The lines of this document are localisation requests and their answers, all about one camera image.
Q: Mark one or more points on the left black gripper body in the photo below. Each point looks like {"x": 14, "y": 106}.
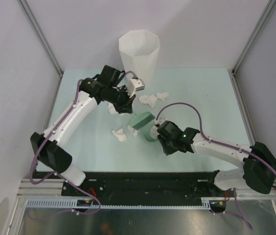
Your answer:
{"x": 119, "y": 98}

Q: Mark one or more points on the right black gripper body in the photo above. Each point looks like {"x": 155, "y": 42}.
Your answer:
{"x": 168, "y": 145}

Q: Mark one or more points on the green plastic dustpan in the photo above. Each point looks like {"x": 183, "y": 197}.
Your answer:
{"x": 149, "y": 132}

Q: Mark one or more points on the green hand brush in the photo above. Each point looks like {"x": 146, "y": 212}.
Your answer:
{"x": 141, "y": 120}

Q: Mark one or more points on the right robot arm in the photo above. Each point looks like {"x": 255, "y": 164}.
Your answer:
{"x": 255, "y": 165}

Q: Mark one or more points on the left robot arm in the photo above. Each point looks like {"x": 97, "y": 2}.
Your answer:
{"x": 48, "y": 146}

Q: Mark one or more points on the crumpled paper scrap upper left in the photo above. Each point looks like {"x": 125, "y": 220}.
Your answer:
{"x": 111, "y": 109}

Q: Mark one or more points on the crumpled paper scrap far left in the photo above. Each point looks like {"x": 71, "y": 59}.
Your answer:
{"x": 148, "y": 100}

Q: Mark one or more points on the crumpled paper scrap front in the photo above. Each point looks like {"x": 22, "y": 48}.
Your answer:
{"x": 120, "y": 135}

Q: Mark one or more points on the crumpled paper scrap middle left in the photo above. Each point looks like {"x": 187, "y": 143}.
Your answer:
{"x": 132, "y": 131}

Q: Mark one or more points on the large crumpled paper scrap right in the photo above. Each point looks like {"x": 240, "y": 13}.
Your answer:
{"x": 162, "y": 96}

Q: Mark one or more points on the white faceted waste bin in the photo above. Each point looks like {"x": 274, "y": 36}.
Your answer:
{"x": 139, "y": 51}

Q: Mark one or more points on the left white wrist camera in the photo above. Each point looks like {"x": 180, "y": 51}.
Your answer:
{"x": 134, "y": 85}

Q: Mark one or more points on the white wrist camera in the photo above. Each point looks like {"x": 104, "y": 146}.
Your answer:
{"x": 159, "y": 121}
{"x": 134, "y": 85}

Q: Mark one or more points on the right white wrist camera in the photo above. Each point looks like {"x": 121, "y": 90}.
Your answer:
{"x": 159, "y": 121}

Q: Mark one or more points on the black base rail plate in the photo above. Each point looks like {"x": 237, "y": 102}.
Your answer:
{"x": 151, "y": 189}

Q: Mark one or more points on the left aluminium frame post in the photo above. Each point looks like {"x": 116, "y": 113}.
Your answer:
{"x": 40, "y": 35}

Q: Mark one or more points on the aluminium frame post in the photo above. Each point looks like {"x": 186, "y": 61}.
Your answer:
{"x": 40, "y": 35}
{"x": 261, "y": 23}

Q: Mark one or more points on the grey slotted cable duct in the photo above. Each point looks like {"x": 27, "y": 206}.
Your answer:
{"x": 88, "y": 204}

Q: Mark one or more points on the right aluminium frame post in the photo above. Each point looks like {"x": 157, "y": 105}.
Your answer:
{"x": 261, "y": 23}

